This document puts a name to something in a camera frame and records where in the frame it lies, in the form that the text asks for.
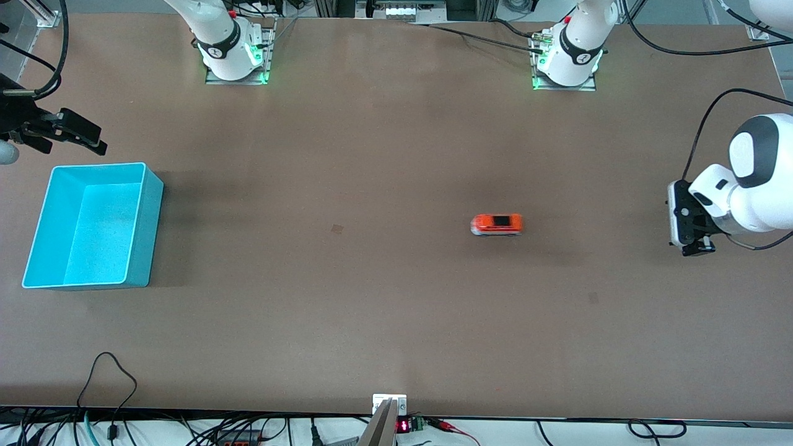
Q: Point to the grey camera pole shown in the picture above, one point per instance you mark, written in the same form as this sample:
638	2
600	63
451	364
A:
381	427

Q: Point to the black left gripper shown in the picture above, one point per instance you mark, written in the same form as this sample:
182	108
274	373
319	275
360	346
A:
692	248

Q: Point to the aluminium frame corner bracket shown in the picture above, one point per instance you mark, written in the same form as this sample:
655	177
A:
47	17
759	32

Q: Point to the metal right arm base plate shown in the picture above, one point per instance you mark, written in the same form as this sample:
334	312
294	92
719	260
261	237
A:
270	49

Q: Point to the orange toy bus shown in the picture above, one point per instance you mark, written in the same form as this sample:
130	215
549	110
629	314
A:
495	224

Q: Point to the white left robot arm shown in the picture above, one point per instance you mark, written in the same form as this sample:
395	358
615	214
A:
753	186

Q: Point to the red clip lead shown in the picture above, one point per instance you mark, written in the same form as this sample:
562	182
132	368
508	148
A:
452	426

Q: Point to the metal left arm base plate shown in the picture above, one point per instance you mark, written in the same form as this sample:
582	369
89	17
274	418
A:
539	85

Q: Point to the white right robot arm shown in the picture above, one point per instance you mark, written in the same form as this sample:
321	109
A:
218	37

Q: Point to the red digit display module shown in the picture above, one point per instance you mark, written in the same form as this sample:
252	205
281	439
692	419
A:
404	426

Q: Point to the blue plastic box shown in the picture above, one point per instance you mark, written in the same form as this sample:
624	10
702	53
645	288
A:
99	235

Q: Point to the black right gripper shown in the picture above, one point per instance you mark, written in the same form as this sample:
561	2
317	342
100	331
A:
18	121

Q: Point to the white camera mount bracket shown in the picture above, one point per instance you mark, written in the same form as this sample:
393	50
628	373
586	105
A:
379	401

